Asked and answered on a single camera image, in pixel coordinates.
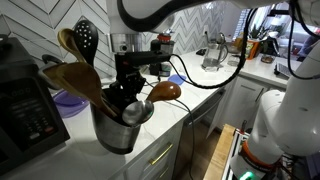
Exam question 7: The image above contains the purple plastic bowl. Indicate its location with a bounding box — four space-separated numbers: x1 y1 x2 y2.
52 89 90 119

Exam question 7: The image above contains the small glass jar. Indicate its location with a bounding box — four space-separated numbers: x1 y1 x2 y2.
227 53 242 68

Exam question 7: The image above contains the wide wooden spatula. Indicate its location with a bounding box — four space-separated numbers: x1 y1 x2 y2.
43 61 118 119

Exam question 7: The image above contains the light wooden spoon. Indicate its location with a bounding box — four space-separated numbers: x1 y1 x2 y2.
57 28 88 64

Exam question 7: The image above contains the thin grey power cable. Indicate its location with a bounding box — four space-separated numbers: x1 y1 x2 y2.
143 79 196 180

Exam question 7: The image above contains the orange carton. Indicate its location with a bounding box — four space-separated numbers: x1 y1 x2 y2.
245 38 262 61

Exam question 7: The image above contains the blue plastic lid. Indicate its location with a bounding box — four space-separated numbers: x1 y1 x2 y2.
167 73 188 86

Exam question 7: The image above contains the black countertop oven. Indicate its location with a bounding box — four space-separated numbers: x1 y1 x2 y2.
0 36 71 176

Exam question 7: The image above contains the glass pitcher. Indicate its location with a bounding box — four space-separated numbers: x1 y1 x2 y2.
201 31 229 73

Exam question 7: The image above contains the robot cart with wooden edge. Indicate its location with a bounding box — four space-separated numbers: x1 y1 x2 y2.
203 123 254 180

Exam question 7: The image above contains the glossy brown wooden spoon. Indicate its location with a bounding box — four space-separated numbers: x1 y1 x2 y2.
145 80 183 104

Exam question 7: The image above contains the brass drawer handle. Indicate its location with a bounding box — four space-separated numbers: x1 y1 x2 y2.
148 142 174 166

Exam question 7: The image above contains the white counter cabinet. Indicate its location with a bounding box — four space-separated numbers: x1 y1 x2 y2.
109 76 288 180

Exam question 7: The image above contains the black slotted spoon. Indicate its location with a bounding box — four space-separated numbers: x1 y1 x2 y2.
73 19 100 68

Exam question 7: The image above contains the grey black-handled utensil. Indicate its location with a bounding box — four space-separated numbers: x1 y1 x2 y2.
37 53 66 91

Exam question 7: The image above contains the silver metal ladle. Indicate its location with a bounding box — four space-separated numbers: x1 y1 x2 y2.
121 99 155 128

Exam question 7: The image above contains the small round dish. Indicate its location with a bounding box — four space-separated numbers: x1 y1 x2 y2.
260 54 276 64

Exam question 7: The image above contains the silver utensil holder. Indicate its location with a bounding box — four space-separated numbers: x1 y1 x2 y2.
89 99 143 155

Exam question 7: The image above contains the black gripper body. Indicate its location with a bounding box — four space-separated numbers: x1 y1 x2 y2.
114 64 147 98

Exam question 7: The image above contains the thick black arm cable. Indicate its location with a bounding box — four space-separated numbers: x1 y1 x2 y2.
168 6 259 90

